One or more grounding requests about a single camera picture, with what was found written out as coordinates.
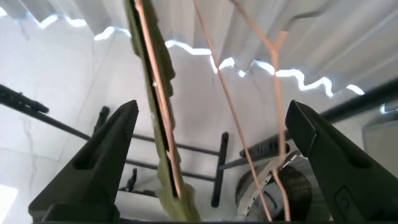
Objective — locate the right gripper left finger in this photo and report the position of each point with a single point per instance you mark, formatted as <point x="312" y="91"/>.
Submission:
<point x="77" y="193"/>

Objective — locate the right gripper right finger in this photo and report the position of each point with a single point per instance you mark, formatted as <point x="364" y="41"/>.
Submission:
<point x="357" y="186"/>

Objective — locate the pink clothes hanger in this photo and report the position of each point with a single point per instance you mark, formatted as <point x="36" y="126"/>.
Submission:
<point x="165" y="124"/>
<point x="276" y="93"/>

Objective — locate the green long-sleeved shirt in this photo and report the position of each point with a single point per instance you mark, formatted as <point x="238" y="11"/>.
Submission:
<point x="164" y="62"/>

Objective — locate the white laundry basket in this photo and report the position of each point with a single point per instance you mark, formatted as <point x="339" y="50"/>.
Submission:
<point x="298" y="189"/>

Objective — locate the black clothes rack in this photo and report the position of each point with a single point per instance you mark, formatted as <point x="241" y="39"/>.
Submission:
<point x="219" y="171"/>

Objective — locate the white curtain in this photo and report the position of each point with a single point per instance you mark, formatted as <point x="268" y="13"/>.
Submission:
<point x="326" y="37"/>

